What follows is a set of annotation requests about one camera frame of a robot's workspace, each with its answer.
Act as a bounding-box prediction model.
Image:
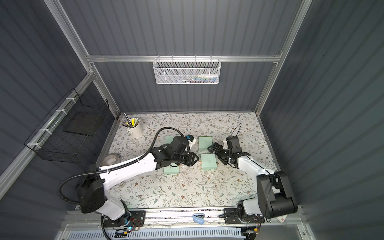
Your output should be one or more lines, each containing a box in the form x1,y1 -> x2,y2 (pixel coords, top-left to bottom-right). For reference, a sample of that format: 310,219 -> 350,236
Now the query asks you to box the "mint green drawer jewelry box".
201,154 -> 217,171
164,166 -> 180,176

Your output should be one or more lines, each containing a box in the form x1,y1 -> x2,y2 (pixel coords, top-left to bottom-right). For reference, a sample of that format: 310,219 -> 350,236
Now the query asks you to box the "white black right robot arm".
208,143 -> 298,224

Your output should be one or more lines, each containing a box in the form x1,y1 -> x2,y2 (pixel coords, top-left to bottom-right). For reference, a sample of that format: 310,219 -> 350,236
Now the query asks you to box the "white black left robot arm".
76,147 -> 199,221

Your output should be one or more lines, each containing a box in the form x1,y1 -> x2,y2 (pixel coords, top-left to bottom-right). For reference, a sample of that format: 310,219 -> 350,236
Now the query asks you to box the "white pen cup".
121,113 -> 144,138

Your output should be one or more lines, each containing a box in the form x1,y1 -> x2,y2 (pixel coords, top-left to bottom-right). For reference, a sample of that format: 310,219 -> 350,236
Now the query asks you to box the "white tape roll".
101,153 -> 121,167

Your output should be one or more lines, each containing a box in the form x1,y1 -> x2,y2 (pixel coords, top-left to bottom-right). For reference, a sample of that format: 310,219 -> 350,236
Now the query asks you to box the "blue stapler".
193,213 -> 205,225

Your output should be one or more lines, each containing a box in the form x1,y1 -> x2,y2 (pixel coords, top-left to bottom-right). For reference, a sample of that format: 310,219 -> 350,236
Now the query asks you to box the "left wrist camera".
169,135 -> 197,154

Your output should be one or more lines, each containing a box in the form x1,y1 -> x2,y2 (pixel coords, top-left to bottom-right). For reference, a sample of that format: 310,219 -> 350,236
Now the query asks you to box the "black corrugated cable conduit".
57,126 -> 185,205

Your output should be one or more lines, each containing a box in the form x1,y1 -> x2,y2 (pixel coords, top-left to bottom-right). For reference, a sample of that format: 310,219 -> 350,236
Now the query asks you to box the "black camera cable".
230,122 -> 243,138

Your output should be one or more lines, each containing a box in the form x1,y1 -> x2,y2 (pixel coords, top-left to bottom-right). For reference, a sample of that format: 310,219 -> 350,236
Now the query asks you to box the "white wire mesh basket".
153,59 -> 222,85

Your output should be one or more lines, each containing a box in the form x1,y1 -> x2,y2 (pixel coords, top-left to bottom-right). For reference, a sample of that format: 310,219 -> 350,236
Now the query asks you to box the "black wire mesh basket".
25,90 -> 110,164

